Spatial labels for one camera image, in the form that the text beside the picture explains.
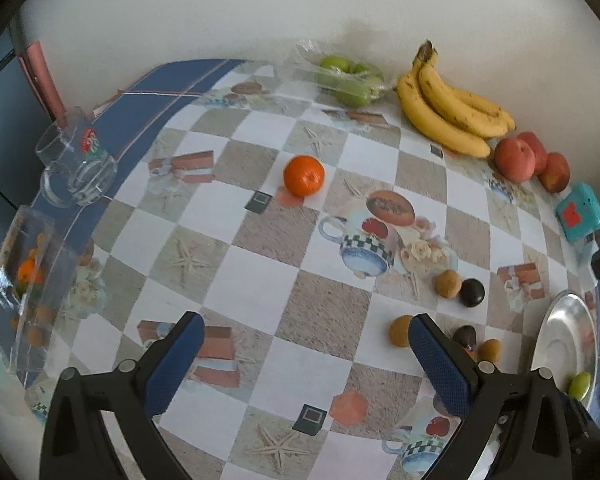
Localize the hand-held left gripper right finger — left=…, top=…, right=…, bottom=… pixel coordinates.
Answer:
left=411, top=313, right=576, bottom=480

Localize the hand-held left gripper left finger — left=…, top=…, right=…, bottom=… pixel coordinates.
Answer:
left=40, top=311, right=205, bottom=480

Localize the dark round fruit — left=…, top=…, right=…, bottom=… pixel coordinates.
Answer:
left=459, top=278, right=486, bottom=308
left=452, top=325, right=478, bottom=351

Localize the small brown round fruit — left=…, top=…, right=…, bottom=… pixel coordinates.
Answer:
left=435, top=269, right=463, bottom=298
left=389, top=315, right=415, bottom=348
left=477, top=338, right=503, bottom=363

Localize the round metal plate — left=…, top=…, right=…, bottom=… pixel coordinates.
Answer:
left=530, top=290, right=600, bottom=403

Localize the clear bag of green fruits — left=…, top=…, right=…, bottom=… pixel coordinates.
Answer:
left=292, top=40, right=398, bottom=108

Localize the checkered printed tablecloth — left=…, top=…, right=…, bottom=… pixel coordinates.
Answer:
left=0, top=57, right=600, bottom=480

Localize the small green fruit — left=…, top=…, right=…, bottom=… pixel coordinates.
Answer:
left=567, top=371, right=592, bottom=401

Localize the turquoise box with red label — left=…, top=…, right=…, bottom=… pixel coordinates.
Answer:
left=555, top=182, right=600, bottom=242

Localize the pale red apple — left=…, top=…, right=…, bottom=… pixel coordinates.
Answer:
left=494, top=137, right=537, bottom=184

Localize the clear glass mug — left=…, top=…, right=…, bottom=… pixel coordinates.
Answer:
left=35, top=106, right=118, bottom=208

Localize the orange mandarin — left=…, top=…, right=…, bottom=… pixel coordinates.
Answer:
left=283, top=155, right=326, bottom=198

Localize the bunch of yellow bananas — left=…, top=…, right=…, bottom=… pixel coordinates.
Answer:
left=396, top=40, right=517, bottom=159

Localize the pink vertical board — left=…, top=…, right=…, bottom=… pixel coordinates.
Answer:
left=10, top=25, right=68, bottom=116

